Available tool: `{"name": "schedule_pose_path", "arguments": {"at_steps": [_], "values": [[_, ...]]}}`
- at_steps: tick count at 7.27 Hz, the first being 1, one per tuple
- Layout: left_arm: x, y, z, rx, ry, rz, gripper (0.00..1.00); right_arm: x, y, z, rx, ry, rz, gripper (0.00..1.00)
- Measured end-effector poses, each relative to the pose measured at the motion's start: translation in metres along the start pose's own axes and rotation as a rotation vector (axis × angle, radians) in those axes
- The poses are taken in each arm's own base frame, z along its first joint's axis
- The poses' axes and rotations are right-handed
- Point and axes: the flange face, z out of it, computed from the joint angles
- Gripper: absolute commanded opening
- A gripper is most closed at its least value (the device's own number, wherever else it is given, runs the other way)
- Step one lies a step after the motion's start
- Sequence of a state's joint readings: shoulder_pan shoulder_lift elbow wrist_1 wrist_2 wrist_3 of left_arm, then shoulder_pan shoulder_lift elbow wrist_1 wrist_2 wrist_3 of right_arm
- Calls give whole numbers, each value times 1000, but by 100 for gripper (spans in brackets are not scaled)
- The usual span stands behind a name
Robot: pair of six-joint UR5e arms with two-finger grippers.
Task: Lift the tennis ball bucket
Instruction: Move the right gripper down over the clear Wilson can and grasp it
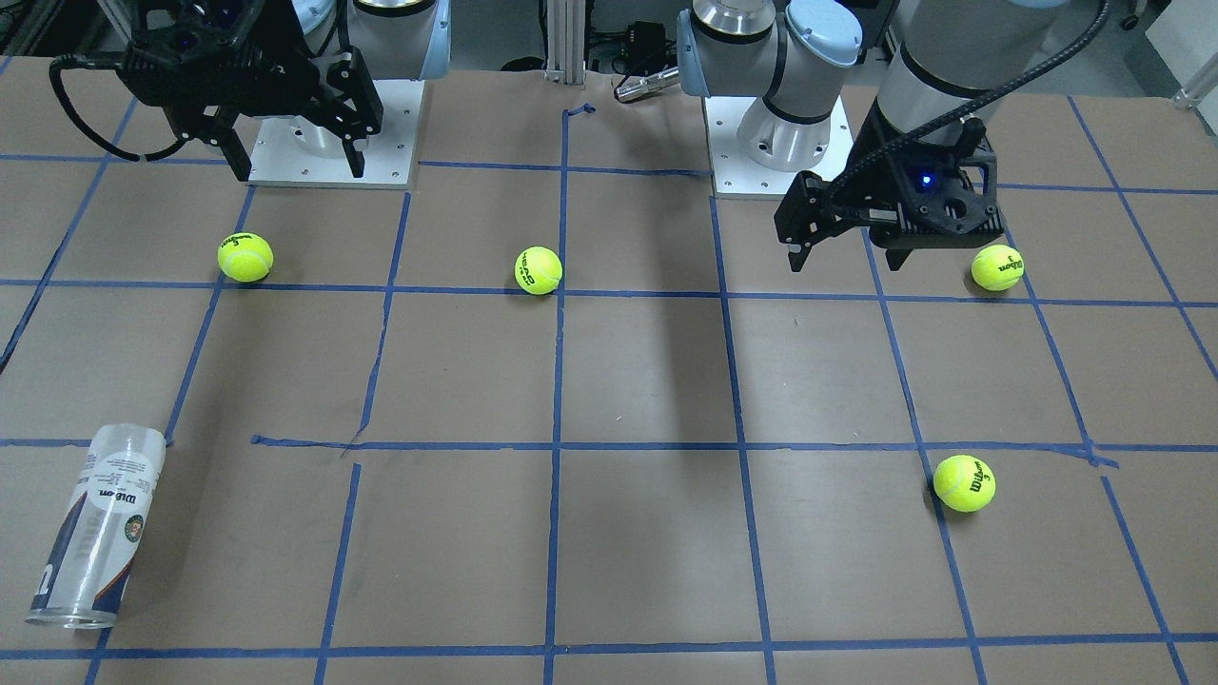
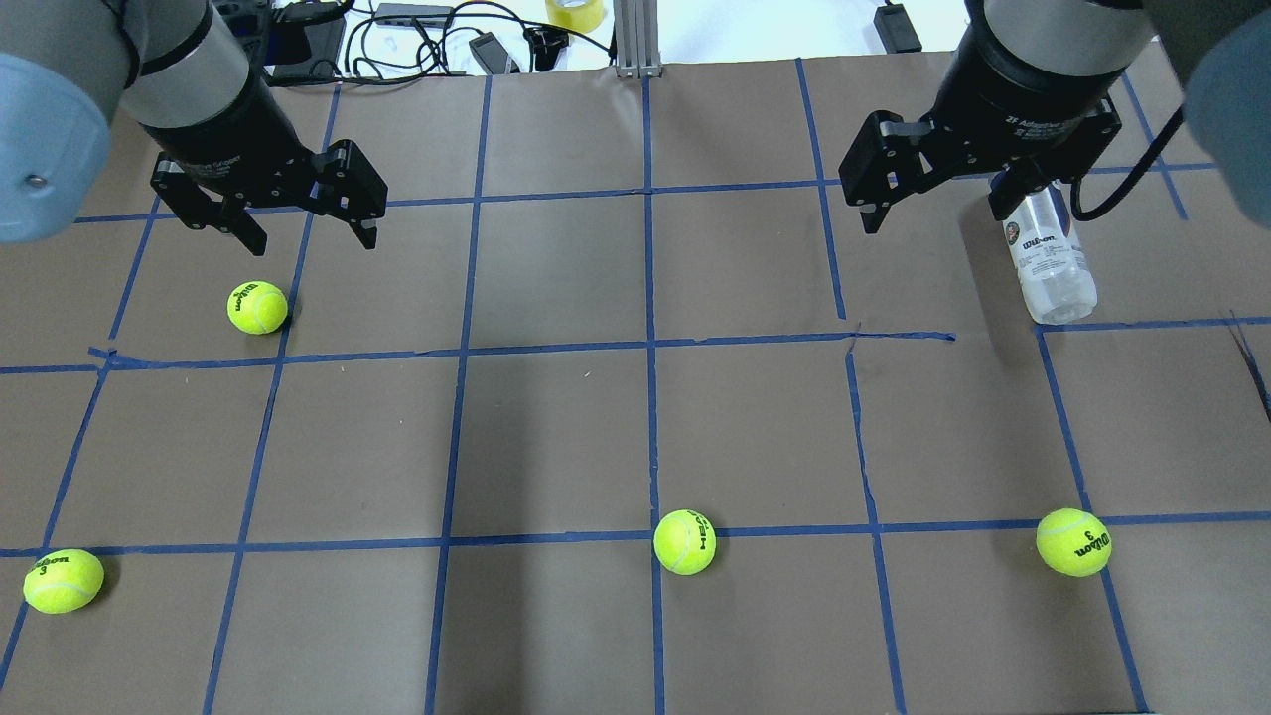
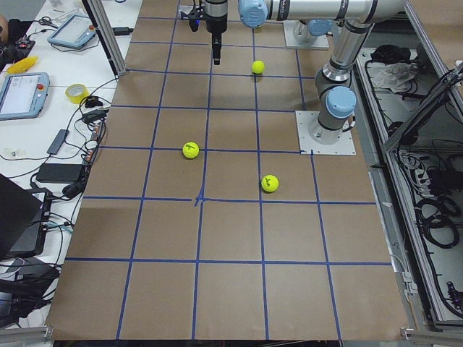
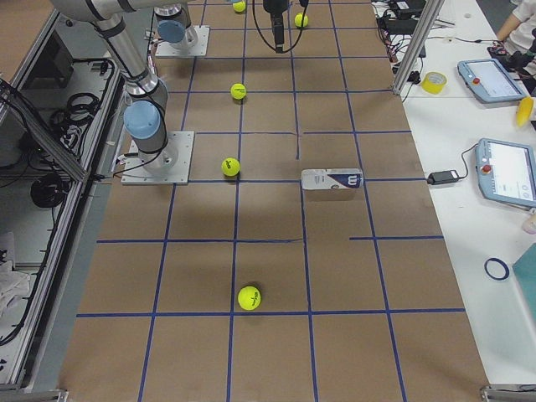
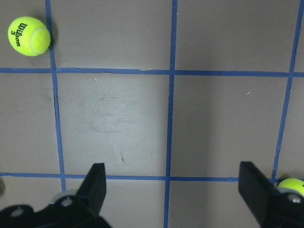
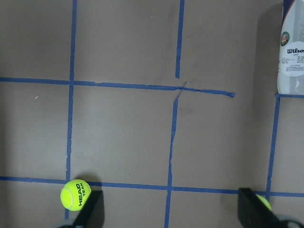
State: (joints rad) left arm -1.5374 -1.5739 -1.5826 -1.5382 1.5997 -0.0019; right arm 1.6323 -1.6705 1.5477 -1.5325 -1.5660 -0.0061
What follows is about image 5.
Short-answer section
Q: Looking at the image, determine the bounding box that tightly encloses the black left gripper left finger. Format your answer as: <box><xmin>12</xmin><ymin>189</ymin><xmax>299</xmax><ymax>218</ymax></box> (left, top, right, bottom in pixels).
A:
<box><xmin>76</xmin><ymin>163</ymin><xmax>106</xmax><ymax>216</ymax></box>

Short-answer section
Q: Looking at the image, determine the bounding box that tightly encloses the yellow tennis ball near gripper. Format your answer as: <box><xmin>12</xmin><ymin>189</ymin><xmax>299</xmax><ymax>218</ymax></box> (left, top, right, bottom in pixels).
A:
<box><xmin>278</xmin><ymin>178</ymin><xmax>304</xmax><ymax>195</ymax></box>

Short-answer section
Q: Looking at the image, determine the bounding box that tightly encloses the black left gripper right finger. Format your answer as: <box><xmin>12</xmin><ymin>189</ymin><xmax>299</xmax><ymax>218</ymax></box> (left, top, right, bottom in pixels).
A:
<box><xmin>238</xmin><ymin>161</ymin><xmax>277</xmax><ymax>226</ymax></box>

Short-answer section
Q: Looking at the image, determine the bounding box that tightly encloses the Wilson 3 tennis ball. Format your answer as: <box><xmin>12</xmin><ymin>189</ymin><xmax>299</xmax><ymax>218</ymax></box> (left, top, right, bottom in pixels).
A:
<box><xmin>8</xmin><ymin>16</ymin><xmax>51</xmax><ymax>57</ymax></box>

